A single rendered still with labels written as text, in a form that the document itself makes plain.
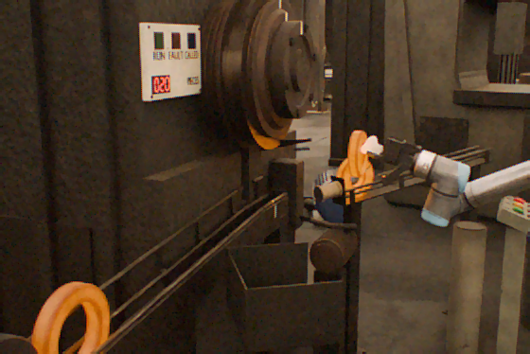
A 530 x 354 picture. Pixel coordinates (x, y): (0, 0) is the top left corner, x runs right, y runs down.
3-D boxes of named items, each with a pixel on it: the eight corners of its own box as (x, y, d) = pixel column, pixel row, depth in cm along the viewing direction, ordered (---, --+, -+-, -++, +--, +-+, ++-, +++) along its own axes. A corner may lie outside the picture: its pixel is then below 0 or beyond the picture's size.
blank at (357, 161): (346, 137, 203) (357, 138, 202) (358, 126, 217) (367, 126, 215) (347, 183, 208) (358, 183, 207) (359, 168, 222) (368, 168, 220)
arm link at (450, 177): (461, 199, 197) (472, 170, 194) (422, 185, 201) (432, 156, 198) (464, 191, 206) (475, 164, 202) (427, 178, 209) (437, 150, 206)
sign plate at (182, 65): (142, 100, 149) (138, 23, 145) (195, 93, 172) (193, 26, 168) (150, 100, 148) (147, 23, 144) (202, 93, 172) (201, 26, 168)
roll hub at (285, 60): (268, 123, 173) (268, 20, 167) (301, 113, 199) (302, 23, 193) (286, 124, 171) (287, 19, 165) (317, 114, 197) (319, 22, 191)
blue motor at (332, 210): (313, 231, 401) (314, 179, 394) (310, 208, 457) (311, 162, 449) (361, 232, 400) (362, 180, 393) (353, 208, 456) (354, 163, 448)
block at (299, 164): (268, 227, 218) (268, 161, 213) (276, 221, 225) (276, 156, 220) (296, 231, 214) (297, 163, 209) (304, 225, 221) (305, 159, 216)
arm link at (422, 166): (428, 177, 209) (423, 183, 200) (414, 172, 210) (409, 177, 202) (437, 151, 206) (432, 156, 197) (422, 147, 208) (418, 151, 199)
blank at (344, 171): (347, 205, 233) (353, 207, 231) (328, 175, 226) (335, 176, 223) (373, 178, 238) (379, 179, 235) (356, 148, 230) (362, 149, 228)
